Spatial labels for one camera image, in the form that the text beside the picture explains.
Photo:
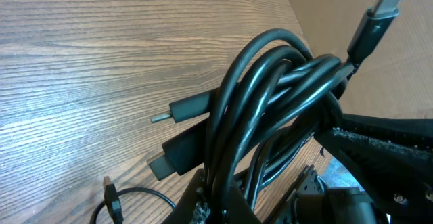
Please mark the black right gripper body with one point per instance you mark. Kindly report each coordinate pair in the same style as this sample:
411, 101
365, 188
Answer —
310, 200

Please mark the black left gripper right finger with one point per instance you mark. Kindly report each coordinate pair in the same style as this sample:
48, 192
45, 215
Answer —
238, 210

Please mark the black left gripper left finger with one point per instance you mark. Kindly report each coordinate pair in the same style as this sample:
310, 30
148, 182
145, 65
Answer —
193, 206

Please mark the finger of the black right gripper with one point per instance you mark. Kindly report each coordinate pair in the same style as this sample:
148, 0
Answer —
408, 132
395, 177

